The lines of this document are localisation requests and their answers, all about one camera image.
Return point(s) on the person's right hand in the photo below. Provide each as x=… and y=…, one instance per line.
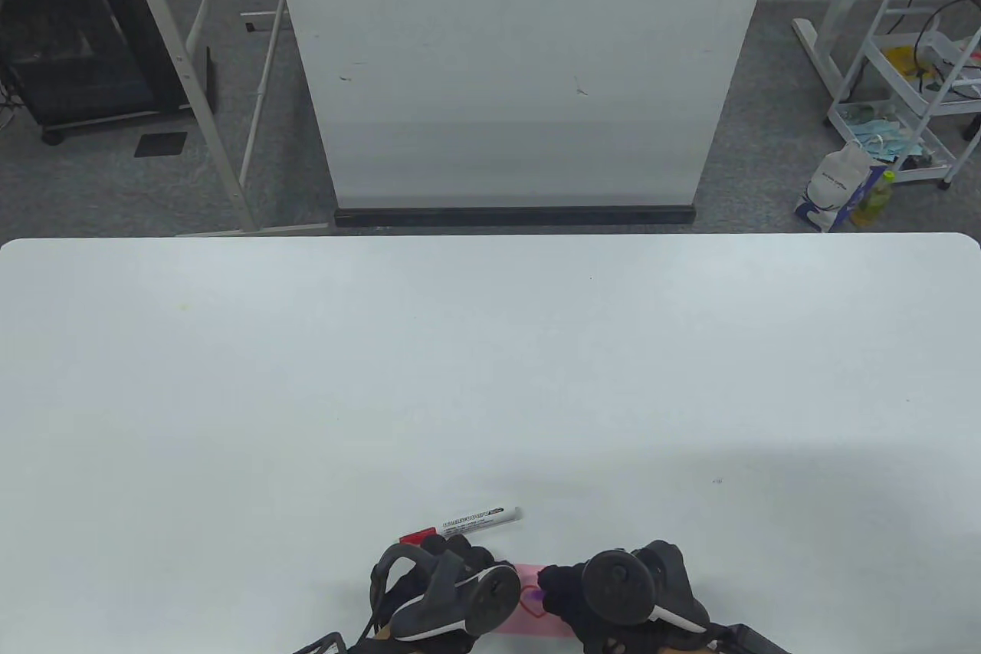
x=563, y=593

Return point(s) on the person's left hand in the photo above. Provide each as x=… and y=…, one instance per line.
x=464, y=553

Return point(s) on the white marker pen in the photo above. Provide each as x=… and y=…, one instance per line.
x=475, y=520

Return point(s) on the pink heart outline paper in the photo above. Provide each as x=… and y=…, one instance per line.
x=525, y=576

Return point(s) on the person's left forearm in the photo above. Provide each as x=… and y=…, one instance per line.
x=385, y=632

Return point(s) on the black left hand controller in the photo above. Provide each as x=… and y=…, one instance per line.
x=490, y=596

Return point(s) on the black hand controller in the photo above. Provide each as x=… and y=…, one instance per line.
x=490, y=596
x=617, y=585

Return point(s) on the black right hand controller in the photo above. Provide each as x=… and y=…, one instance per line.
x=617, y=585

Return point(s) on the black board base bar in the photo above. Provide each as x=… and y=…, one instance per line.
x=513, y=216

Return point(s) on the white standing board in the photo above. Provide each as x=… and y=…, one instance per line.
x=521, y=71

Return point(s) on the white plastic bag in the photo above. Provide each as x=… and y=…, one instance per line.
x=835, y=182

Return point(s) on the yellow bottle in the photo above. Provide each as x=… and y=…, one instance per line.
x=874, y=202

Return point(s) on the black floor mat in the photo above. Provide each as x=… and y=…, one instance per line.
x=161, y=144

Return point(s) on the teal cloth pile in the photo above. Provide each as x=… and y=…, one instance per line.
x=881, y=133

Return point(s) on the white stand leg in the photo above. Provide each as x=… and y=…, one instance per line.
x=816, y=52

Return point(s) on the white utility cart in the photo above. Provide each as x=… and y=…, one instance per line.
x=889, y=75

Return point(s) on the yellow item on cart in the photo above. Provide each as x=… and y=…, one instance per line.
x=904, y=60

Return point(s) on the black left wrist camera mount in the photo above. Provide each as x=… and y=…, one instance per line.
x=326, y=645

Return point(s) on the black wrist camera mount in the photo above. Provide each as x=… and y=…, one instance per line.
x=755, y=642
x=326, y=645

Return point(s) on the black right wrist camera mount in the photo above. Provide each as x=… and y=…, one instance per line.
x=755, y=642

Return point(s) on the white metal frame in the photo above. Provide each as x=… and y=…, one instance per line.
x=180, y=64

